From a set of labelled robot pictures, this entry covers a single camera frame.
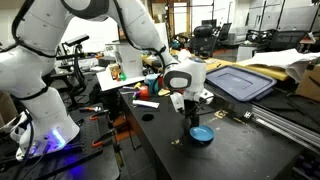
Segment aluminium frame side table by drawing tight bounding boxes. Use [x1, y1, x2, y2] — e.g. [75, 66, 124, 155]
[203, 79, 320, 156]

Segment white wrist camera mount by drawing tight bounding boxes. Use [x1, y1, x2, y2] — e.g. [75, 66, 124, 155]
[169, 91, 185, 113]

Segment black camera stand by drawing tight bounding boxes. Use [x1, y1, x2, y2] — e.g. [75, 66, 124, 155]
[49, 33, 91, 101]

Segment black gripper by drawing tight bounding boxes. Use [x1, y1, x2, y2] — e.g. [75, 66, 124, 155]
[183, 98, 201, 130]

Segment white flat board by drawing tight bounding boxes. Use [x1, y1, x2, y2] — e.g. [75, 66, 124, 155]
[95, 68, 146, 92]

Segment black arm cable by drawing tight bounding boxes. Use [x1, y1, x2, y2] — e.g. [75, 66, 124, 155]
[146, 44, 169, 68]

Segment black mesh chair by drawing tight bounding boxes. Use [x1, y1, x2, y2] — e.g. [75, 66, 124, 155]
[266, 29, 309, 53]

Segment dark blue bin lid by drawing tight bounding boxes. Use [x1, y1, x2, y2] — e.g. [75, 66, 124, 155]
[205, 65, 278, 103]

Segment taped cardboard box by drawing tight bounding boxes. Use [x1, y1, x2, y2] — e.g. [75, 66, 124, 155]
[294, 61, 320, 103]

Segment white low cabinet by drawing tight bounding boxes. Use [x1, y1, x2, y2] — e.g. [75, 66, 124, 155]
[235, 44, 259, 63]

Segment orange handled wrench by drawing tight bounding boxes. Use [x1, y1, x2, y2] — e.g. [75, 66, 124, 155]
[78, 105, 103, 114]

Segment orange black clamp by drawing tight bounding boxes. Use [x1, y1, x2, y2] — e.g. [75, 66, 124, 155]
[88, 110, 110, 122]
[91, 129, 117, 149]

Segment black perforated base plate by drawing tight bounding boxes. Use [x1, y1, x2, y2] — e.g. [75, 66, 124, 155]
[0, 105, 106, 180]

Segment blue cup white rim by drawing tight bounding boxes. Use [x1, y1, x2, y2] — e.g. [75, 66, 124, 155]
[145, 73, 161, 95]

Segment wooden table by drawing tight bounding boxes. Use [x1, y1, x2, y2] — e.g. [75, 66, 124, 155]
[141, 53, 236, 74]

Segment pale yellow plastic saucer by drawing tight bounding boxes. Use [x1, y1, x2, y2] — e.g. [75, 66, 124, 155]
[157, 87, 172, 98]

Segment white paper pile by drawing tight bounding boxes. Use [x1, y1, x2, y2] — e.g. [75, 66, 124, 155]
[245, 48, 320, 84]

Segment red toy mug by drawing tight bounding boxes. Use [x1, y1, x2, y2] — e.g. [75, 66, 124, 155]
[138, 85, 150, 101]

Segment black office chair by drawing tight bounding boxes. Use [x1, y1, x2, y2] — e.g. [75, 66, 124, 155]
[189, 23, 218, 58]
[218, 22, 233, 43]

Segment blue plastic saucer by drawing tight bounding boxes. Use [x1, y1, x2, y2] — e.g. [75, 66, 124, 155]
[189, 124, 215, 144]

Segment yellow board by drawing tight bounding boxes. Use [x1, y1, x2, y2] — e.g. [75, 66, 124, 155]
[234, 59, 291, 82]

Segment white tube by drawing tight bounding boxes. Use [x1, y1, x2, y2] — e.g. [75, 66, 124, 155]
[131, 99, 161, 110]

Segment white box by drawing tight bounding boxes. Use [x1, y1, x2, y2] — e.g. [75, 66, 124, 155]
[105, 39, 145, 79]

